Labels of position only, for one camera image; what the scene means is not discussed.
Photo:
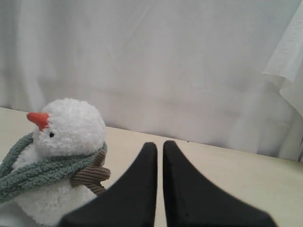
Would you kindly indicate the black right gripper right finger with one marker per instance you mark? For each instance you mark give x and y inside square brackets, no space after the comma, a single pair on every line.
[191,200]

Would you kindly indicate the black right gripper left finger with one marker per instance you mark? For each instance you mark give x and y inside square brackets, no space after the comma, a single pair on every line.
[129,202]

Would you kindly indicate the white plush snowman toy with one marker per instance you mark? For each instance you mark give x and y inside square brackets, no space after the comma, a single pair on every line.
[65,128]

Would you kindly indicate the green knitted scarf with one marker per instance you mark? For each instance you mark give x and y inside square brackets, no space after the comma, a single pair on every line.
[42,170]

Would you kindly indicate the white plastic tray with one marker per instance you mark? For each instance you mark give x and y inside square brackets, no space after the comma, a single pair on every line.
[13,214]

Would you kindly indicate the white backdrop curtain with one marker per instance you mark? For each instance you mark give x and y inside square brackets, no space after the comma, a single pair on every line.
[220,72]

